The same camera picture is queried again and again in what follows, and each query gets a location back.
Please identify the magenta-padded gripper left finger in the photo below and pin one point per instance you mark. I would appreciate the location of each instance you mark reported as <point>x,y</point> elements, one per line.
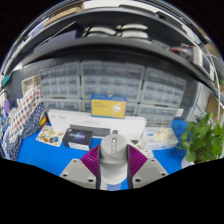
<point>75,171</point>

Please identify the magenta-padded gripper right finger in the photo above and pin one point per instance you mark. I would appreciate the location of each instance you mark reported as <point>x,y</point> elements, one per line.
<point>151,171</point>

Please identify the grey computer mouse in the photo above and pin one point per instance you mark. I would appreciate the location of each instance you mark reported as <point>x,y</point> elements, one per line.
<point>113,160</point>

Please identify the white blue glove box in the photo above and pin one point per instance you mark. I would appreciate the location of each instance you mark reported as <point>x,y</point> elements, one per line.
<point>160,141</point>

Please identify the small black box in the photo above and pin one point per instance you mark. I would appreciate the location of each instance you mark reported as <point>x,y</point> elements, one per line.
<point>76,136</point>

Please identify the small cartoon sticker sheet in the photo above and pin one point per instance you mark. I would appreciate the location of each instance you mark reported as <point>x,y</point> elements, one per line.
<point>50,136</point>

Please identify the long white keyboard box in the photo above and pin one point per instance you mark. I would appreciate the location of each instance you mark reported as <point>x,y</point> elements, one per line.
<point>83,119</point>

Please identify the green plant in white pot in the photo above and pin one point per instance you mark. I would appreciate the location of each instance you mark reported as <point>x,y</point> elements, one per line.
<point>203,140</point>

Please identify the navy white dotted cloth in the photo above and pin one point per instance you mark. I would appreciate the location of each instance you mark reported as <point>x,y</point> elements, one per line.
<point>30,130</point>

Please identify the yellow and blue box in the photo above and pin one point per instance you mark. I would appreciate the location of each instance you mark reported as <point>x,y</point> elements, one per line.
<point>108,108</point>

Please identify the red white checked cloth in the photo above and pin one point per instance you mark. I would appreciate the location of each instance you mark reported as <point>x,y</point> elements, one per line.
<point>26,110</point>

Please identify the tall clear drawer cabinet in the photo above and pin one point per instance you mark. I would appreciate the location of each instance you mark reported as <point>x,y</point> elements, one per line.
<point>163,88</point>
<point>60,80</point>
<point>111,80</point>

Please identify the white plastic basket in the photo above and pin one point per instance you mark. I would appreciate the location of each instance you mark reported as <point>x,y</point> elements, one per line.
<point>30,85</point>

